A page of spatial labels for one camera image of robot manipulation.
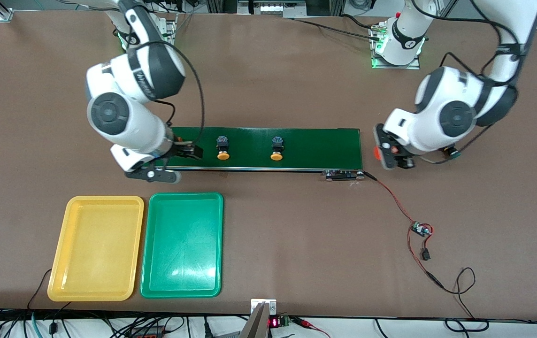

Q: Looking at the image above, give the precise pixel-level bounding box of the looped black cable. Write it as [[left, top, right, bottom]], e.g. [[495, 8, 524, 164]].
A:
[[437, 267, 490, 331]]

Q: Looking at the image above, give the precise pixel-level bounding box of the red clip lead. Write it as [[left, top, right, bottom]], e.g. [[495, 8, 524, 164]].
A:
[[294, 317, 330, 338]]

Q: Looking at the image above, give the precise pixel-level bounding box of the green conveyor belt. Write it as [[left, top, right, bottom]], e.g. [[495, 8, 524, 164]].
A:
[[158, 126, 365, 181]]

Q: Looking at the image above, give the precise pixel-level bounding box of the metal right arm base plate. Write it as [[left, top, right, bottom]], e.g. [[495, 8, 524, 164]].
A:
[[157, 13, 177, 45]]

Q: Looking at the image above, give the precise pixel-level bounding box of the silver camera mount bracket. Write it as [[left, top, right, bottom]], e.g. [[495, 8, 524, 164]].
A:
[[239, 299, 277, 338]]

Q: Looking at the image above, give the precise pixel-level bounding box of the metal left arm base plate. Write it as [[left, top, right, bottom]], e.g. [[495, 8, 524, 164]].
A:
[[369, 23, 422, 70]]

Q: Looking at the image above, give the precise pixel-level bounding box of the green plastic tray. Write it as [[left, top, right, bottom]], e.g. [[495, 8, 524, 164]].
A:
[[140, 192, 224, 299]]

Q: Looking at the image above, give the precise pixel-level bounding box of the yellow plastic tray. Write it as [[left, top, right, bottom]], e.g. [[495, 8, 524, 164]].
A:
[[47, 195, 145, 302]]

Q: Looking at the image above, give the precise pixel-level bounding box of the black power cable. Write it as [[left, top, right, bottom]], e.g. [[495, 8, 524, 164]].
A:
[[292, 13, 384, 43]]

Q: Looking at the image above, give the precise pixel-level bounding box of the grey equipment box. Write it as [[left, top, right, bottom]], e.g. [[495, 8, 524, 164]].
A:
[[238, 0, 307, 17]]

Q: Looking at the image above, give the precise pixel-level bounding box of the thin black cable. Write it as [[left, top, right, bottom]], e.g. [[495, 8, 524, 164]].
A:
[[28, 269, 54, 310]]

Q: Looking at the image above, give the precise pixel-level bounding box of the red and black wire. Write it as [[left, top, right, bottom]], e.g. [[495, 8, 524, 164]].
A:
[[362, 171, 444, 289]]

